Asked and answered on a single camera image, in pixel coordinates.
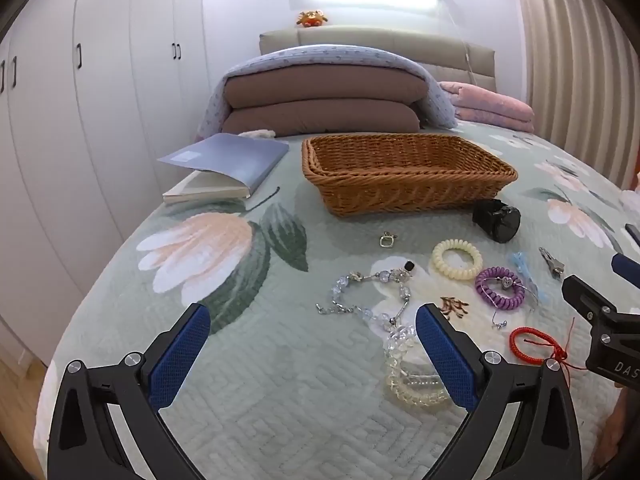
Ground cream spiral hair tie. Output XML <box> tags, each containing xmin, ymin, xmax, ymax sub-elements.
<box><xmin>430</xmin><ymin>237</ymin><xmax>485</xmax><ymax>282</ymax></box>

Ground brown wicker basket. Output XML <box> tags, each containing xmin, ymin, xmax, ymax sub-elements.
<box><xmin>302</xmin><ymin>133</ymin><xmax>518</xmax><ymax>217</ymax></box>

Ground beige padded headboard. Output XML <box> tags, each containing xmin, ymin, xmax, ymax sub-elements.
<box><xmin>259</xmin><ymin>25</ymin><xmax>497</xmax><ymax>92</ymax></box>

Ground folded pink blanket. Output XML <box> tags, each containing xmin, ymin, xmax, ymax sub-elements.
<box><xmin>439</xmin><ymin>81</ymin><xmax>535</xmax><ymax>133</ymax></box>

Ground purple spiral hair tie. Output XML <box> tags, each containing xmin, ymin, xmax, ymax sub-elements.
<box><xmin>474</xmin><ymin>265</ymin><xmax>528</xmax><ymax>312</ymax></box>

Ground white wardrobe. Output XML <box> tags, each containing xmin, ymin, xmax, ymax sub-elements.
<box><xmin>1</xmin><ymin>0</ymin><xmax>209</xmax><ymax>363</ymax></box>

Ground cream knitted cloth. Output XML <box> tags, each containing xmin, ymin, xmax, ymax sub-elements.
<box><xmin>240</xmin><ymin>129</ymin><xmax>276</xmax><ymax>139</ymax></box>

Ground brown leaf brooch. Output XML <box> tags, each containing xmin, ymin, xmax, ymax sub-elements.
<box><xmin>439</xmin><ymin>296</ymin><xmax>469</xmax><ymax>320</ymax></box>

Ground black round jar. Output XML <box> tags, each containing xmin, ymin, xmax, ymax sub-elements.
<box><xmin>472</xmin><ymin>198</ymin><xmax>522</xmax><ymax>244</ymax></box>

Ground floral green bedspread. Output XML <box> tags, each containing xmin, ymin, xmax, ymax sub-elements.
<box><xmin>34</xmin><ymin>122</ymin><xmax>639</xmax><ymax>479</ymax></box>

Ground silver keys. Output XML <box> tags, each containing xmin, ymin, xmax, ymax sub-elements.
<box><xmin>538</xmin><ymin>247</ymin><xmax>565</xmax><ymax>280</ymax></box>

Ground folded brown quilt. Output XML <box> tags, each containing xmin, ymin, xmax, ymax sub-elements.
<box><xmin>219</xmin><ymin>64</ymin><xmax>428</xmax><ymax>136</ymax></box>

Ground small silver ring charm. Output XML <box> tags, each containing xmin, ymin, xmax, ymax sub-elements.
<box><xmin>378</xmin><ymin>231</ymin><xmax>397</xmax><ymax>248</ymax></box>

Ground red cord bracelet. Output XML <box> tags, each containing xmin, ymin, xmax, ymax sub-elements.
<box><xmin>508</xmin><ymin>315</ymin><xmax>589</xmax><ymax>373</ymax></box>

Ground clear bead bracelet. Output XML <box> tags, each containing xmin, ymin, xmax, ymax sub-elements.
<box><xmin>382</xmin><ymin>323</ymin><xmax>419</xmax><ymax>361</ymax></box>

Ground blue-grey notebook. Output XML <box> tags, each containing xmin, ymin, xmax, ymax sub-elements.
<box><xmin>160</xmin><ymin>133</ymin><xmax>288</xmax><ymax>204</ymax></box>

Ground orange plush toy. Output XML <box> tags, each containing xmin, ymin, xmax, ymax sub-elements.
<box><xmin>296</xmin><ymin>10</ymin><xmax>329</xmax><ymax>28</ymax></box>

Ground crystal bead bracelet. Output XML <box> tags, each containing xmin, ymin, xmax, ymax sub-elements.
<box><xmin>314</xmin><ymin>260</ymin><xmax>419</xmax><ymax>328</ymax></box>

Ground beige curtain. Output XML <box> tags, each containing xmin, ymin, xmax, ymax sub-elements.
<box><xmin>520</xmin><ymin>0</ymin><xmax>639</xmax><ymax>188</ymax></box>

